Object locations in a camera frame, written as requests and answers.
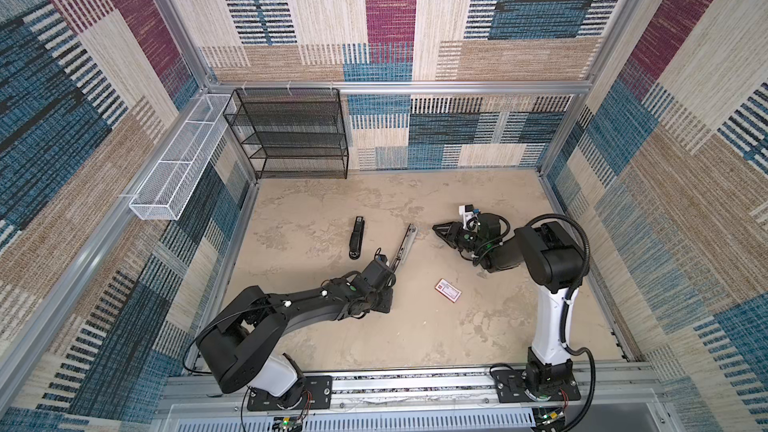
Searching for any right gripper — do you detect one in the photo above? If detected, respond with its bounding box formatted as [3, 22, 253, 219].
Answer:
[432, 220, 485, 252]

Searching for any grey silver stapler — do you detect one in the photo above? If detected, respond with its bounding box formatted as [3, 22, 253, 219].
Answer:
[390, 223, 418, 272]

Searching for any red white staple box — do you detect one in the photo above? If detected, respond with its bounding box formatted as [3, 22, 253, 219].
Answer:
[435, 279, 462, 303]

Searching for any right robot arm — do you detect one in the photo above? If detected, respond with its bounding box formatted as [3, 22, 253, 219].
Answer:
[432, 211, 590, 401]

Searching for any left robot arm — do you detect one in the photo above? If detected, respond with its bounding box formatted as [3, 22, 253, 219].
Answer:
[194, 254, 396, 409]

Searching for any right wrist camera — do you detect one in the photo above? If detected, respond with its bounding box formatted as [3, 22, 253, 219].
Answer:
[459, 204, 480, 231]

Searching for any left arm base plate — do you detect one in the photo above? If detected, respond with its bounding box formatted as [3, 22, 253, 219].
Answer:
[246, 375, 333, 412]

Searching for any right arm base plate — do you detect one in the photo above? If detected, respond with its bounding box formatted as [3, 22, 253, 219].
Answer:
[489, 364, 582, 404]

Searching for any black wire shelf rack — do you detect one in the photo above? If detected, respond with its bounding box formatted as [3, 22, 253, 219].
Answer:
[223, 88, 349, 180]

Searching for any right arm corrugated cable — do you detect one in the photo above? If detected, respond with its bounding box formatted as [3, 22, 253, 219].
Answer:
[461, 212, 596, 432]

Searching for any white mesh wall basket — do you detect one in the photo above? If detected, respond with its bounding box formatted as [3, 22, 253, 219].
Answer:
[129, 94, 230, 221]

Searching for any aluminium front rail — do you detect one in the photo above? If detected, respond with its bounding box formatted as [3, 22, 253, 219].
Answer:
[150, 362, 684, 431]

